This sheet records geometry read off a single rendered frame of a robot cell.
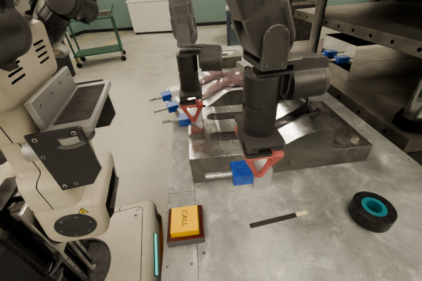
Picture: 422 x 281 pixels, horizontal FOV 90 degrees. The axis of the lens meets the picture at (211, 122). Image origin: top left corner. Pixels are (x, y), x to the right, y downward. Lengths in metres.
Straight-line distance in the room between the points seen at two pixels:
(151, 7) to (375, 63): 6.44
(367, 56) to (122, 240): 1.46
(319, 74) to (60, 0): 0.63
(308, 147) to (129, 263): 0.89
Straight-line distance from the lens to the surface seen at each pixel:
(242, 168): 0.44
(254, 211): 0.56
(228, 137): 0.62
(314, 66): 0.36
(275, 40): 0.29
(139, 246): 1.17
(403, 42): 1.09
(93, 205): 0.68
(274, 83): 0.32
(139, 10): 7.32
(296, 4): 4.96
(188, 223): 0.50
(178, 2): 0.61
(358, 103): 1.09
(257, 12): 0.28
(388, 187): 0.71
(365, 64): 1.31
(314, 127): 0.60
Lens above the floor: 1.27
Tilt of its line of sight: 34 degrees down
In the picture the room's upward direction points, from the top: 5 degrees counter-clockwise
